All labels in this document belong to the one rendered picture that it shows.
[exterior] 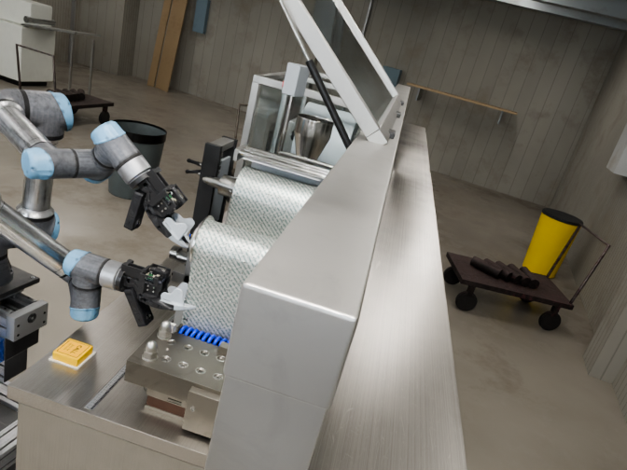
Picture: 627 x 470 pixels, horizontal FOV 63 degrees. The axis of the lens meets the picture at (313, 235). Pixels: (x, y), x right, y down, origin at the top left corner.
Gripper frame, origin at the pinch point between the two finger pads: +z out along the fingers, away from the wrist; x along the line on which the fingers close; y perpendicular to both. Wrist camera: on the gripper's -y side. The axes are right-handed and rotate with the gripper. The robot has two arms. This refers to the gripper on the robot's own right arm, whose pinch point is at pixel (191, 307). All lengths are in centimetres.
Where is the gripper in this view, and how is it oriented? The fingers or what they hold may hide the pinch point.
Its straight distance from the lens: 139.6
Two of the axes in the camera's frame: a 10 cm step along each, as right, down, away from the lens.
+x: 1.9, -3.2, 9.3
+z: 9.5, 2.9, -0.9
